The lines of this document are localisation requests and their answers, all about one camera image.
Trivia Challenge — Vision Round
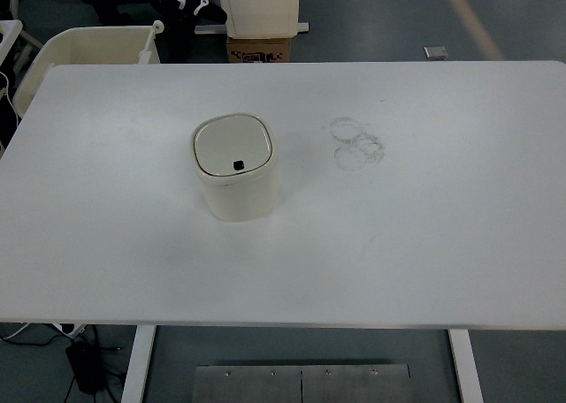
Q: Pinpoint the brown cardboard box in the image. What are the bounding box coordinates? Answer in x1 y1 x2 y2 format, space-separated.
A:
226 36 293 64

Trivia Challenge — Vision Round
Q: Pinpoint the black power adapter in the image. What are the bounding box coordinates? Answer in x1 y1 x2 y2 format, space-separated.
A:
65 339 108 396

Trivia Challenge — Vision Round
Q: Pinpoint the cream lidded trash bin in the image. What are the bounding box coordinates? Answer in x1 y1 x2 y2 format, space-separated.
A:
189 111 281 224

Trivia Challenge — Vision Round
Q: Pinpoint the cream plastic crate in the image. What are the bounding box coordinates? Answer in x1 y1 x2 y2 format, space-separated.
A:
11 19 165 118

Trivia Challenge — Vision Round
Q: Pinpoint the white table leg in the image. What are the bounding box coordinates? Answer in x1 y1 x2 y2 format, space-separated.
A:
447 328 485 403
119 324 157 403

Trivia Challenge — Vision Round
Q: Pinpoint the white floor bar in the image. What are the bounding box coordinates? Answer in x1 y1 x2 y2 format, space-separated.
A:
194 21 311 36

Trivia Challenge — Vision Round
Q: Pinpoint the grey metal plate with screws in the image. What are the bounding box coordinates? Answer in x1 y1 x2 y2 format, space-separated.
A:
193 363 412 403

